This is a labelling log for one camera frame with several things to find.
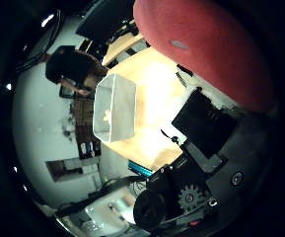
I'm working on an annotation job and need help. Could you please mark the red strawberry plush toy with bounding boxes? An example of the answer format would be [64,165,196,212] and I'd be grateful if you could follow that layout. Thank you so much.
[132,0,276,115]

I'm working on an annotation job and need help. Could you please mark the clear plastic container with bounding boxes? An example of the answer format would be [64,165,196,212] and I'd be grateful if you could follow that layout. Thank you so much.
[92,73,138,143]

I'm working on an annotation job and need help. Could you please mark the brown shelf with items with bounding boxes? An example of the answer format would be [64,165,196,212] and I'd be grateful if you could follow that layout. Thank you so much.
[61,97,103,159]

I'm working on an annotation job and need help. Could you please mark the person in black shirt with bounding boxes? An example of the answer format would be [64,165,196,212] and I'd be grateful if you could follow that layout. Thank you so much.
[44,44,110,97]

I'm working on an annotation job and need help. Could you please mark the blue aluminium table frame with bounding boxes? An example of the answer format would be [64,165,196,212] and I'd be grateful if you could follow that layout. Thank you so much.
[127,160,155,179]

